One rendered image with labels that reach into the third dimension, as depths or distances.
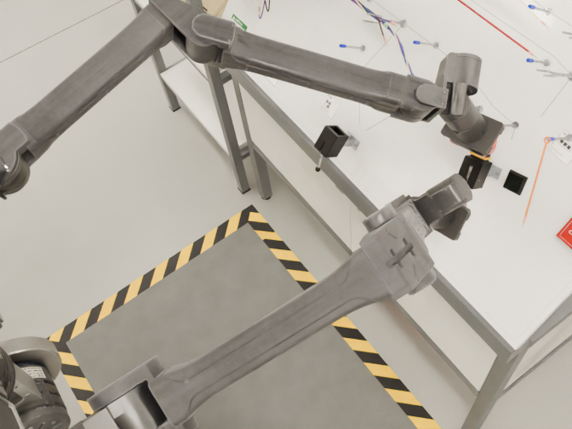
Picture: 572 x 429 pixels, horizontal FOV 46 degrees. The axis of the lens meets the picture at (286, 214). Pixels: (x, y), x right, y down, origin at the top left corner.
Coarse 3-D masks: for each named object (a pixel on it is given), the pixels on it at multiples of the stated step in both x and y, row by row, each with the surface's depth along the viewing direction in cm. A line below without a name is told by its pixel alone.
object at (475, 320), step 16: (240, 80) 192; (256, 96) 188; (272, 112) 184; (288, 128) 180; (304, 144) 176; (336, 176) 169; (352, 192) 166; (368, 208) 163; (448, 288) 149; (464, 304) 147; (480, 320) 145; (480, 336) 149; (496, 336) 143; (496, 352) 147; (512, 352) 141
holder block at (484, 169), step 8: (464, 160) 134; (472, 160) 133; (464, 168) 134; (472, 168) 133; (480, 168) 132; (488, 168) 134; (464, 176) 134; (472, 176) 133; (480, 176) 133; (472, 184) 133; (480, 184) 135
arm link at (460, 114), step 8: (448, 88) 118; (456, 88) 117; (464, 88) 116; (448, 96) 118; (456, 96) 117; (464, 96) 116; (448, 104) 117; (456, 104) 116; (464, 104) 116; (472, 104) 117; (448, 112) 117; (456, 112) 116; (464, 112) 116; (472, 112) 117; (448, 120) 117; (456, 120) 116; (464, 120) 116; (472, 120) 118; (456, 128) 119; (464, 128) 119
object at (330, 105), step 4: (328, 96) 168; (332, 96) 167; (324, 100) 169; (328, 100) 168; (332, 100) 167; (336, 100) 166; (324, 104) 169; (328, 104) 168; (332, 104) 167; (336, 104) 166; (320, 108) 170; (324, 108) 169; (328, 108) 168; (332, 108) 167; (336, 108) 166; (324, 112) 169; (328, 112) 168; (332, 112) 167; (328, 116) 168; (332, 116) 168
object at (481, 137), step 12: (480, 120) 121; (492, 120) 124; (444, 132) 128; (456, 132) 122; (468, 132) 120; (480, 132) 122; (492, 132) 123; (468, 144) 125; (480, 144) 124; (492, 144) 123
